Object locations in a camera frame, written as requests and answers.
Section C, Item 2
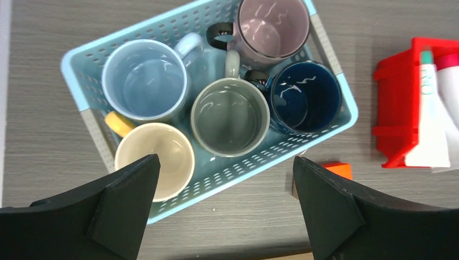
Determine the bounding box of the grey-green mug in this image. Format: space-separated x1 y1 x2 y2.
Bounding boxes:
190 50 270 157

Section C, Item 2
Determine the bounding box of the dark blue mug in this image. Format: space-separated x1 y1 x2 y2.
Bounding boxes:
244 60 342 135

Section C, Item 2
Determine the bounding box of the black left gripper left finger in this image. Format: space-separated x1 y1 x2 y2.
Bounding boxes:
1 154 160 259

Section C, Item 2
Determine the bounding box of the light blue mug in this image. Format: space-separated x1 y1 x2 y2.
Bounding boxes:
101 32 204 122

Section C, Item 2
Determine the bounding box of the light blue perforated basket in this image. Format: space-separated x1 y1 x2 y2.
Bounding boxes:
61 1 358 223

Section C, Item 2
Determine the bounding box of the orange block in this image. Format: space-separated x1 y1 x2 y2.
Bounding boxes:
322 161 353 180

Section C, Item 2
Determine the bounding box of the mauve mug black handle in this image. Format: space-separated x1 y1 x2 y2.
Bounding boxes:
206 0 310 69

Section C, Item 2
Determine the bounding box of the cream mug yellow handle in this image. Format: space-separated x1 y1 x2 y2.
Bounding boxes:
104 111 195 202

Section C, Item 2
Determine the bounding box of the red plastic bin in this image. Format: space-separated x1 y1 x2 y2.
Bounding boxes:
372 37 458 169

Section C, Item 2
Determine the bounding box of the small wooden cube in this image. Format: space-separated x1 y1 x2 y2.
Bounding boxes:
292 180 299 200

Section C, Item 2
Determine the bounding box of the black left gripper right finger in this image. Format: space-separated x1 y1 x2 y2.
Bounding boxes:
293 157 458 259

